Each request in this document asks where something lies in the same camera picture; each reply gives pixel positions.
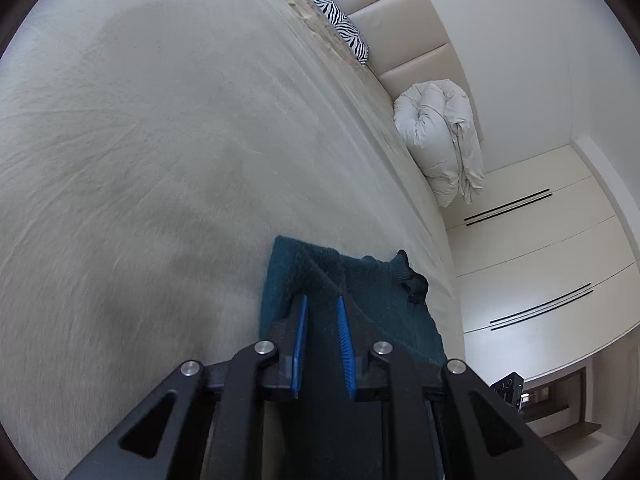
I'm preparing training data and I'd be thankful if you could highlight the dark teal knit sweater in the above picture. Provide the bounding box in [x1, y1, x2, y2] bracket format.
[259, 236, 446, 479]

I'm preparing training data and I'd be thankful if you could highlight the white wardrobe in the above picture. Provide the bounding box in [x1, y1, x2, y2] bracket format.
[442, 145, 639, 382]

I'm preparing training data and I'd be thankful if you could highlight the beige bed sheet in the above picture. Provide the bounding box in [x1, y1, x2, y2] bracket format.
[1, 0, 463, 479]

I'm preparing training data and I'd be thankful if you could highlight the folded white duvet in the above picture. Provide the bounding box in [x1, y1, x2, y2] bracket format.
[394, 79, 485, 208]

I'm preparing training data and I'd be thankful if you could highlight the zebra print pillow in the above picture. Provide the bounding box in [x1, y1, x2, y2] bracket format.
[310, 0, 369, 65]

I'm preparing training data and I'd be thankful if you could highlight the beige padded headboard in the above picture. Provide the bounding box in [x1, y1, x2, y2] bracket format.
[299, 0, 486, 143]

